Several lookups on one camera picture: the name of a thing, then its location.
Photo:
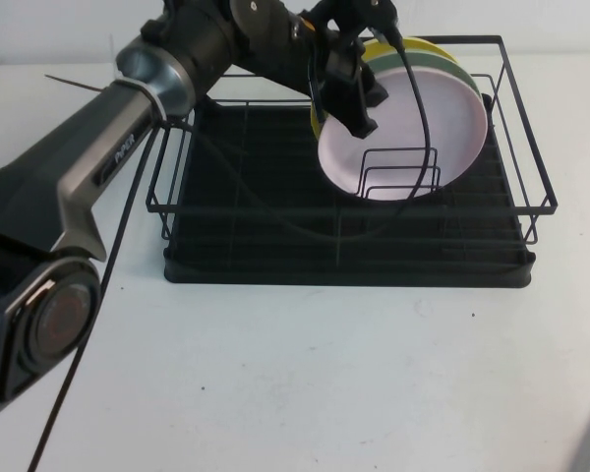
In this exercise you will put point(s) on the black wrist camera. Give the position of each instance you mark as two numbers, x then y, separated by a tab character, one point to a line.
373	12

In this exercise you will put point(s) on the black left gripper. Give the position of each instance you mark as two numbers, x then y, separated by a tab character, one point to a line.
344	88

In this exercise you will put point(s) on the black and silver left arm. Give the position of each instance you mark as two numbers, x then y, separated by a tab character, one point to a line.
78	162

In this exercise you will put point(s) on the green plate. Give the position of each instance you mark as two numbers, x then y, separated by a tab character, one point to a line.
423	64

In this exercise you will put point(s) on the pink plate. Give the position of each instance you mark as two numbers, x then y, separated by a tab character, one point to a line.
423	123

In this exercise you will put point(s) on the black plastic drip tray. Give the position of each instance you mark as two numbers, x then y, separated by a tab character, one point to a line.
324	275

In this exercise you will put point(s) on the yellow plate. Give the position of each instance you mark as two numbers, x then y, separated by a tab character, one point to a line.
423	45

